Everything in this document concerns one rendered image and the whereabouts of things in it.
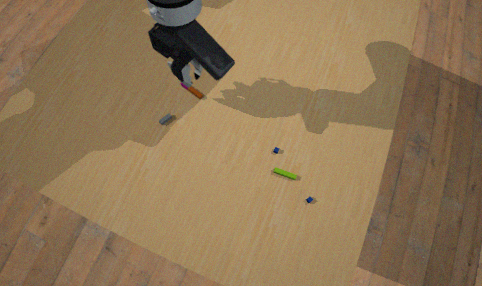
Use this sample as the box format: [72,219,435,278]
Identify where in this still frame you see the orange rod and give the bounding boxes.
[187,86,203,99]

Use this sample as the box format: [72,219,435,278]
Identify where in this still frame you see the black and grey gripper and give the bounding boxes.
[148,19,203,88]

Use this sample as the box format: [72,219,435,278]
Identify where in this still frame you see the lime green rod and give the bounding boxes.
[273,167,297,180]

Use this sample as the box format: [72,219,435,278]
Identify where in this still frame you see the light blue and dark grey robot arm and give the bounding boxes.
[146,0,235,80]

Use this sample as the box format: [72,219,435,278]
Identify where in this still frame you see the grey rod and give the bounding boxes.
[159,113,172,125]

